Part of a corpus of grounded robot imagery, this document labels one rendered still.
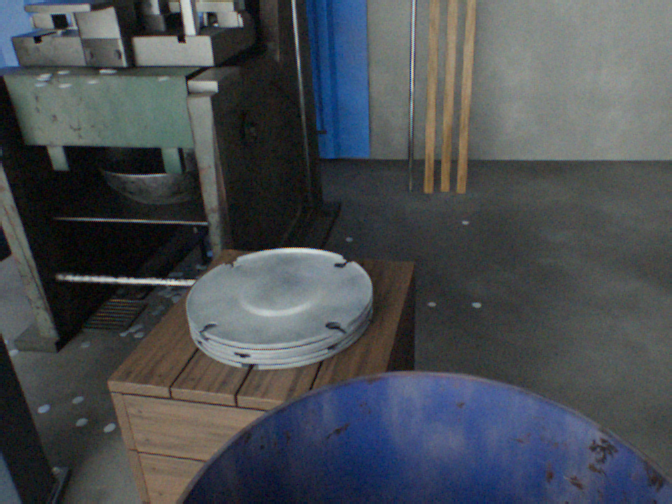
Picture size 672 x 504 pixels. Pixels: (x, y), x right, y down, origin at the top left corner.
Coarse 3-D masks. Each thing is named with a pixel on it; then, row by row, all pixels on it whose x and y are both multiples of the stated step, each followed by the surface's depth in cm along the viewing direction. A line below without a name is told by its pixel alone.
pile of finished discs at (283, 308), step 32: (256, 256) 108; (288, 256) 107; (320, 256) 107; (192, 288) 98; (224, 288) 98; (256, 288) 97; (288, 288) 96; (320, 288) 97; (352, 288) 96; (192, 320) 90; (224, 320) 90; (256, 320) 90; (288, 320) 89; (320, 320) 89; (352, 320) 88; (224, 352) 86; (256, 352) 84; (288, 352) 84; (320, 352) 86
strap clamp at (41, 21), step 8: (32, 16) 142; (40, 16) 142; (48, 16) 142; (56, 16) 143; (64, 16) 146; (72, 16) 143; (32, 24) 143; (40, 24) 143; (48, 24) 143; (56, 24) 143; (64, 24) 146; (72, 24) 144
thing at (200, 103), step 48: (288, 0) 165; (288, 48) 167; (192, 96) 116; (240, 96) 131; (288, 96) 169; (240, 144) 134; (288, 144) 176; (240, 192) 138; (288, 192) 178; (240, 240) 136; (288, 240) 176
